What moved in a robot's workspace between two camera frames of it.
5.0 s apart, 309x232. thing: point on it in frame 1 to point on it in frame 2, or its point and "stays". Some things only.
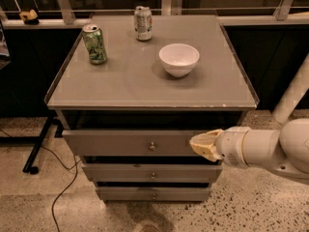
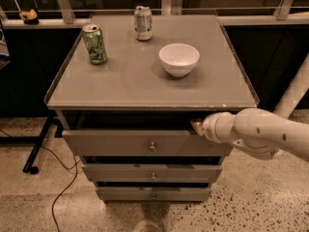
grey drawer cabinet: [133, 90] stays
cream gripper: [231, 145] to [210, 129]
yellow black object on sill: [29, 17] stays
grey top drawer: [131, 142] stays
